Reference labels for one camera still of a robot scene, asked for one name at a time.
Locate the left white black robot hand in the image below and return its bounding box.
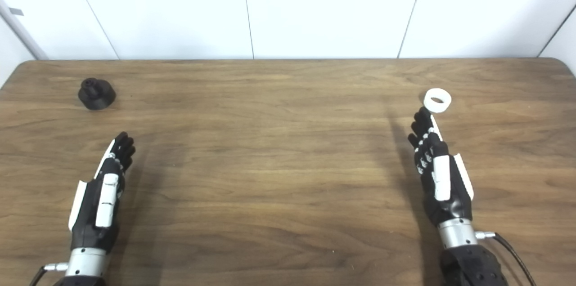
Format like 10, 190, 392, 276
68, 132, 136, 253

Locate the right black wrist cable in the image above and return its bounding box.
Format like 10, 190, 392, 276
475, 231, 538, 286

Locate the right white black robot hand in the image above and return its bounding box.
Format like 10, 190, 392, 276
408, 107, 474, 227

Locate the white ring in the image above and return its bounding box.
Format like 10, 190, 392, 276
423, 88, 452, 113

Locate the grey corner pole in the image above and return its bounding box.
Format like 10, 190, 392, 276
0, 0, 49, 60

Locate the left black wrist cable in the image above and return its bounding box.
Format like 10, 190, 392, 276
29, 263, 68, 286

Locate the round black part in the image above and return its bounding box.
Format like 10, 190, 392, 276
78, 78, 117, 111

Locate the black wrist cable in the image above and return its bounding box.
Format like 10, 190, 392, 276
29, 263, 68, 286
475, 231, 538, 286

